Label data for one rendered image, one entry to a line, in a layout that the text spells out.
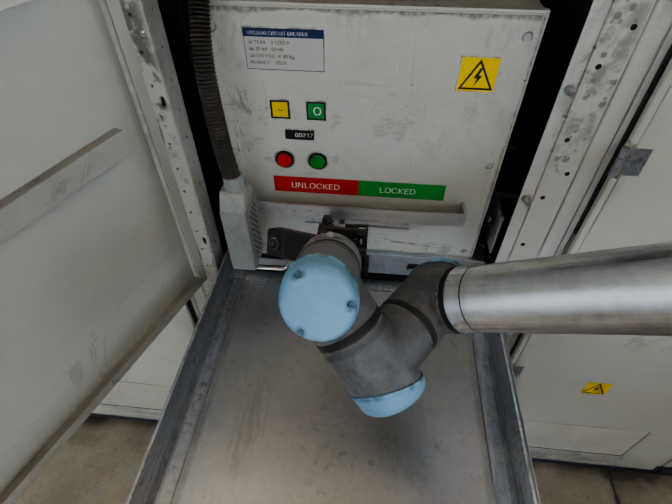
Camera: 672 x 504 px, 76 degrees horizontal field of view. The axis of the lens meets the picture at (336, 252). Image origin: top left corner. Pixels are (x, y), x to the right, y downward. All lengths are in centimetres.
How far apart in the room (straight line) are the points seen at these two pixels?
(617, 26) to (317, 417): 71
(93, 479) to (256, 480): 113
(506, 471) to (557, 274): 40
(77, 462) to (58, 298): 117
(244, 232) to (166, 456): 39
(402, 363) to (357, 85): 43
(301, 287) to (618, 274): 30
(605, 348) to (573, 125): 59
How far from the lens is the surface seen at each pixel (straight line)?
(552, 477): 180
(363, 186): 82
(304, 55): 71
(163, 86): 75
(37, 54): 69
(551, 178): 80
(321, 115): 75
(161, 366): 139
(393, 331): 54
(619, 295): 47
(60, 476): 190
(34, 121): 69
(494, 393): 86
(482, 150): 79
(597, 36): 71
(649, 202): 86
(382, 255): 92
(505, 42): 72
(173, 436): 82
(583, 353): 118
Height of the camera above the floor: 157
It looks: 45 degrees down
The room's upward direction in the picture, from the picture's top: straight up
